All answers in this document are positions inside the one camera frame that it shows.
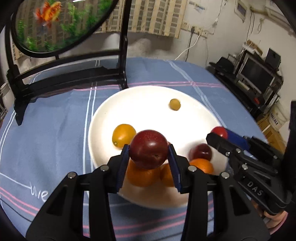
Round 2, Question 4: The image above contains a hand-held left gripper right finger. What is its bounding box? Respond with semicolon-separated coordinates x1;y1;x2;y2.
168;144;271;241

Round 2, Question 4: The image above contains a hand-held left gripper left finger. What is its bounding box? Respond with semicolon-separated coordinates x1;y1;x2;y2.
25;144;130;241

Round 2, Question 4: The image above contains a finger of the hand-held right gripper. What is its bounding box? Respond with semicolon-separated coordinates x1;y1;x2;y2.
206;133;245;163
225;130;284;167

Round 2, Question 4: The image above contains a small red tomato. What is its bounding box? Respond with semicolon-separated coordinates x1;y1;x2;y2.
210;126;228;139

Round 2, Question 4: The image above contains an orange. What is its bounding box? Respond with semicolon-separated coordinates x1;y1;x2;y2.
160;163;175;187
189;159;214;175
126;160;162;188

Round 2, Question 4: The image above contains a red apple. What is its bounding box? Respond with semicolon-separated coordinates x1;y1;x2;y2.
190;143;212;161
128;130;169;169

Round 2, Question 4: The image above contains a yellow-orange persimmon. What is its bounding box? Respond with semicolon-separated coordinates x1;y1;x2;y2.
112;124;137;149

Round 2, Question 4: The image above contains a small yellow-green fruit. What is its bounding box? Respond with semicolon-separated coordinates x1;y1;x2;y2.
169;99;181;111

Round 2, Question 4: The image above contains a white round plate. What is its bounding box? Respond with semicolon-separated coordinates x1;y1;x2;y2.
88;86;232;210

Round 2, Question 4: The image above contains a person's right hand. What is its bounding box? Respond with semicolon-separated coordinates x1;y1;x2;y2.
261;209;288;234

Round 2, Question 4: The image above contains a cardboard box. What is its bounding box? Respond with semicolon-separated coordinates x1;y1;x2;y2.
257;105;288;149

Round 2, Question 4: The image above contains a black media desk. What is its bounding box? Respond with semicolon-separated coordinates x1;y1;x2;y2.
206;60;284;118

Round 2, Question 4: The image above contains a computer monitor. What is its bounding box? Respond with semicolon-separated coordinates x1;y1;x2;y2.
238;52;277;94

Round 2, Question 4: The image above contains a blue plaid tablecloth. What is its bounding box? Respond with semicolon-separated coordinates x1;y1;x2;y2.
0;57;266;241

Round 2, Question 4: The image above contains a black speaker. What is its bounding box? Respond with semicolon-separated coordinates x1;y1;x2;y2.
265;48;281;69

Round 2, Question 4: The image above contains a white power strip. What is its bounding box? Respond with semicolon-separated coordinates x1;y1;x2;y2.
189;25;208;36

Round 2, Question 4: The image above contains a round goldfish screen on stand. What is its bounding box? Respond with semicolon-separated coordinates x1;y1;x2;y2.
6;0;132;126

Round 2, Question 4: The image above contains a beige checked curtain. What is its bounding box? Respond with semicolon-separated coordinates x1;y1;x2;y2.
13;0;188;59

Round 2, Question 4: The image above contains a white cable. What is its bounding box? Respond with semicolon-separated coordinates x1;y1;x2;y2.
175;35;200;62

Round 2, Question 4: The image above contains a wall electrical box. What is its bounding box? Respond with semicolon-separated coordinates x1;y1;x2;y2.
233;0;247;22

